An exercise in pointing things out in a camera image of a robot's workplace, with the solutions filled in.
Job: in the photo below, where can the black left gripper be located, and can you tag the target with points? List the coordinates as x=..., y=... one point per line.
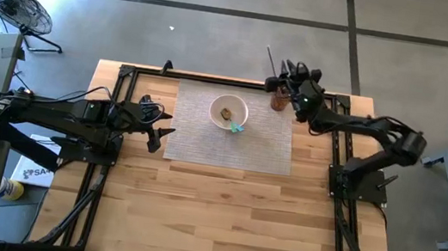
x=154, y=146

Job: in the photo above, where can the grey woven placemat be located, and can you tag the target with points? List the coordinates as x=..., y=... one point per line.
x=255, y=151

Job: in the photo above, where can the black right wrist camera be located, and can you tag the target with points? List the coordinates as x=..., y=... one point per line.
x=302, y=73

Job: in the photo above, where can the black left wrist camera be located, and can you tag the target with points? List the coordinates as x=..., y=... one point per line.
x=145, y=111

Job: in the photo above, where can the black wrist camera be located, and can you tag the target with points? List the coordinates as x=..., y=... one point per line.
x=302, y=73
x=145, y=111

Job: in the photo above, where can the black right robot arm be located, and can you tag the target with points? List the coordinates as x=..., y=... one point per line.
x=363, y=124

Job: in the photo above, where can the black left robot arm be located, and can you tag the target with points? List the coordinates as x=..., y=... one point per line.
x=56, y=114

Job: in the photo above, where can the yellow and white bottle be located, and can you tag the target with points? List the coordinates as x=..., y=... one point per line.
x=13, y=191

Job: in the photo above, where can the amber glass cup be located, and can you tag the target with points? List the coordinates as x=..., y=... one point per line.
x=280, y=102

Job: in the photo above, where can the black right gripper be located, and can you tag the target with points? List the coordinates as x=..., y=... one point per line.
x=271, y=84

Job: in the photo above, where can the white printed cardboard box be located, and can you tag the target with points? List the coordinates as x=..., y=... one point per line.
x=33, y=174

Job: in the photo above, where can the black desk support bar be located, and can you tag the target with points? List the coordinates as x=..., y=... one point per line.
x=26, y=147

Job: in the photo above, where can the black aluminium table frame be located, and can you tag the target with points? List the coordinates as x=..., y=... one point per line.
x=221, y=81

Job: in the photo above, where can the purple drinking straw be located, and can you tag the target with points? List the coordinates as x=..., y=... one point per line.
x=271, y=60

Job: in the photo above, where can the black frame hook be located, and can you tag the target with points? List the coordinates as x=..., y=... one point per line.
x=166, y=66

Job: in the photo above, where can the white round bowl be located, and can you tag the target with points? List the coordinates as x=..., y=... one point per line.
x=237, y=103

